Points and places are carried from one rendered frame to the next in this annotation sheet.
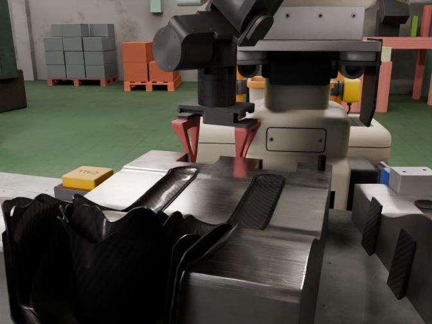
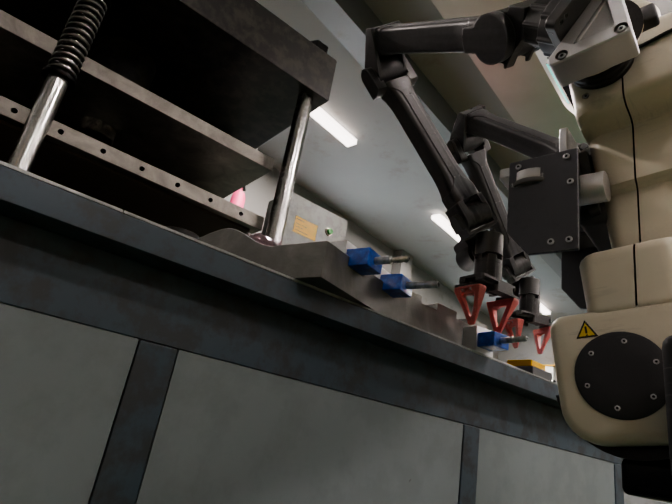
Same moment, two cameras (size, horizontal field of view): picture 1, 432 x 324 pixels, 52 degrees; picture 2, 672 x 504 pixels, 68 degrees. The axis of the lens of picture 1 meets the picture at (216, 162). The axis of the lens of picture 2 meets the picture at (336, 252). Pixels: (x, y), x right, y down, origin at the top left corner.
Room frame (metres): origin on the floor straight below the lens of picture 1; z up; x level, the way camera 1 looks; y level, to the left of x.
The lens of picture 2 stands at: (0.98, -0.96, 0.59)
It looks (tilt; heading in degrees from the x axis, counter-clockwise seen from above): 21 degrees up; 127
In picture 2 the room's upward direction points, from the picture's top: 10 degrees clockwise
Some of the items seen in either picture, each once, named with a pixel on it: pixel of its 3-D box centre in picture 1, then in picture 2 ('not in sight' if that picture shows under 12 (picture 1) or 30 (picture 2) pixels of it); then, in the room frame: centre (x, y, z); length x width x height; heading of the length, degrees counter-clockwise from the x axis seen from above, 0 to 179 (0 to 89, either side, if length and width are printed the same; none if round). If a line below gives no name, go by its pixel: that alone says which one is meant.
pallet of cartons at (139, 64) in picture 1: (153, 64); not in sight; (8.66, 1.19, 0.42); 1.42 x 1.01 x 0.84; 174
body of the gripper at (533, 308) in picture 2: not in sight; (529, 309); (0.63, 0.44, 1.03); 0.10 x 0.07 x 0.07; 51
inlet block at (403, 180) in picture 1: (397, 178); (401, 285); (0.60, -0.26, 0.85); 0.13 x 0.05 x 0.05; 0
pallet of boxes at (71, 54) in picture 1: (81, 54); not in sight; (9.15, 2.71, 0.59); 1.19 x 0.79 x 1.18; 84
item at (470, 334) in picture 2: not in sight; (497, 341); (0.69, -0.02, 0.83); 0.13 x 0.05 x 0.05; 158
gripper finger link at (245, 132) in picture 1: (231, 139); (477, 303); (0.65, -0.02, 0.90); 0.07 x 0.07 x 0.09; 68
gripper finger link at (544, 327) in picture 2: not in sight; (536, 336); (0.65, 0.46, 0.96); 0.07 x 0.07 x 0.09; 51
